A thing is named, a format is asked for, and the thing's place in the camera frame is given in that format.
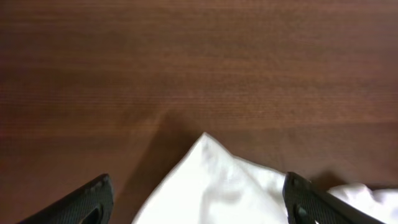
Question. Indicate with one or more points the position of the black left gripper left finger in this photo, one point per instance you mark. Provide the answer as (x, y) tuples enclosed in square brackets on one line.
[(90, 203)]

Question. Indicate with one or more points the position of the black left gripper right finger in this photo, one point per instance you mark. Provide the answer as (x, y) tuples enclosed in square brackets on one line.
[(306, 204)]

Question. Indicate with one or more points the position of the white t-shirt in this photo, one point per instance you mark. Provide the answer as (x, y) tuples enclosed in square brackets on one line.
[(210, 185)]

